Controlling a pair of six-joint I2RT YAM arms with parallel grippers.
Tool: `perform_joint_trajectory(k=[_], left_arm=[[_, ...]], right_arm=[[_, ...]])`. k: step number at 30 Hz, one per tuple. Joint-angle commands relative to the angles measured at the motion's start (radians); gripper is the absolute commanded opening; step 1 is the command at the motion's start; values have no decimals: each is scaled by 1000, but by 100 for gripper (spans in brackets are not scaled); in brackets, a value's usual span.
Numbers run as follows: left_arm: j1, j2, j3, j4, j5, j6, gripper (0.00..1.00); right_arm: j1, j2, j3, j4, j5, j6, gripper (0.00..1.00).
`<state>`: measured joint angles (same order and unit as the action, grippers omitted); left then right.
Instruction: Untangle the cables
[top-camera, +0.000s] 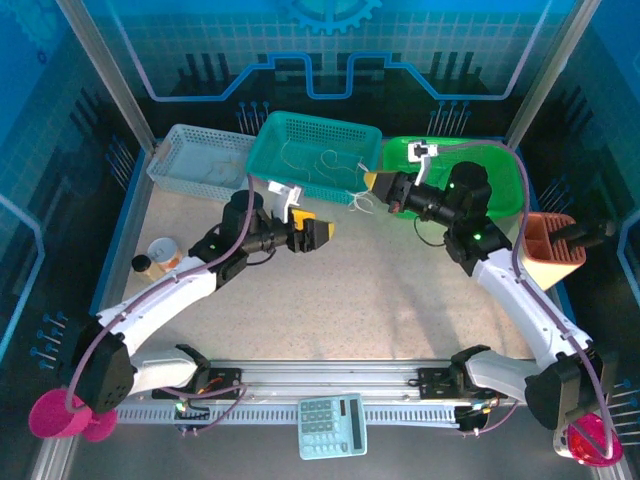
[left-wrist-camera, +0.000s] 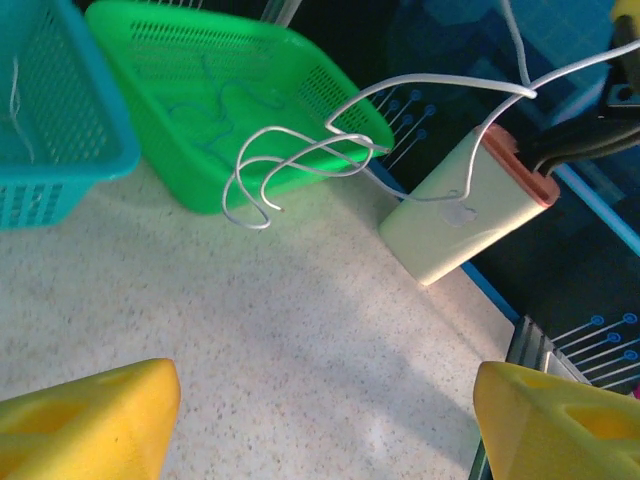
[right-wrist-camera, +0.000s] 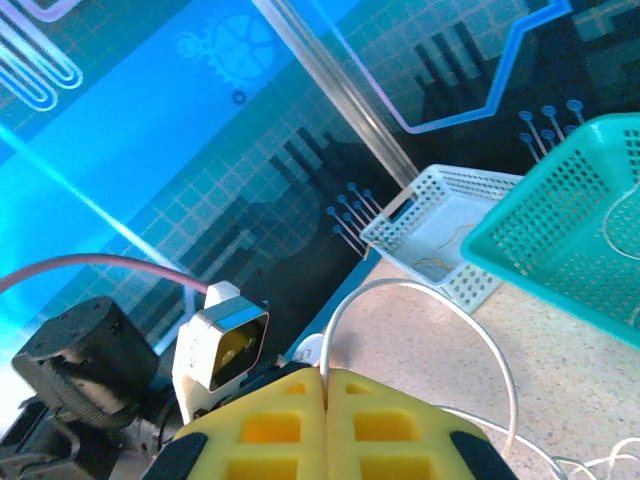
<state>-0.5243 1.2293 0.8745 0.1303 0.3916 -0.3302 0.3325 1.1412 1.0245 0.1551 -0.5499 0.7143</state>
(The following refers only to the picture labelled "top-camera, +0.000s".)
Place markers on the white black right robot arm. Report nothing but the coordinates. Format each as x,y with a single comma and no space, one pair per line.
525,305

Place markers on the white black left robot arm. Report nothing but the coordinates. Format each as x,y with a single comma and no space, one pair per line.
165,295

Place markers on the green perforated plastic basket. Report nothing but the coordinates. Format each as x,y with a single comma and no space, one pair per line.
502,175

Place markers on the teal perforated plastic basket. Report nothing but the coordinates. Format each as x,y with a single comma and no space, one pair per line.
350,140

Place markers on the orange cream utensil holder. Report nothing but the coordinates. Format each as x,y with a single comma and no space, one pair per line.
537,235

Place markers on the white perforated plastic basket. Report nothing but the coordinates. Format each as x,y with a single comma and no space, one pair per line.
185,160

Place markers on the amber bottle black cap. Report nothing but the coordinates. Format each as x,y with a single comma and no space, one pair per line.
141,263

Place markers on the light blue calculator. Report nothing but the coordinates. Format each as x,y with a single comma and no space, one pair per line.
325,430

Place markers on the pink goblet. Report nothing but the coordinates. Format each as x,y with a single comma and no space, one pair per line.
50,415

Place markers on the red translucent cup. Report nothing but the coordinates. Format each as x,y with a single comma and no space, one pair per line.
595,442

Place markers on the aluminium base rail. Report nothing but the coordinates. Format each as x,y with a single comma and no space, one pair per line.
325,375

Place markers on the aluminium frame post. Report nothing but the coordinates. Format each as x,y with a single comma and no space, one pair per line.
550,75
111,75

